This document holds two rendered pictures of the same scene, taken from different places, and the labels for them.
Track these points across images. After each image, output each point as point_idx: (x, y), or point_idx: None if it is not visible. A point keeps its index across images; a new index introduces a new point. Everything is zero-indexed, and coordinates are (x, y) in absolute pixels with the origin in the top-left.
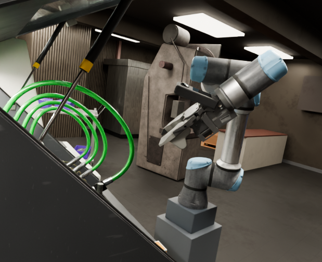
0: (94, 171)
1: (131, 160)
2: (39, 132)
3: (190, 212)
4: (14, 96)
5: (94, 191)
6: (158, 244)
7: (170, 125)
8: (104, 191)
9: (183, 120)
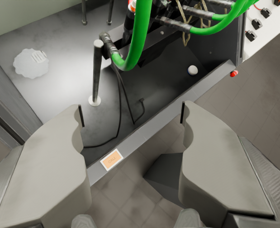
0: (258, 46)
1: (125, 65)
2: None
3: None
4: None
5: None
6: (116, 159)
7: (186, 127)
8: (218, 72)
9: (192, 206)
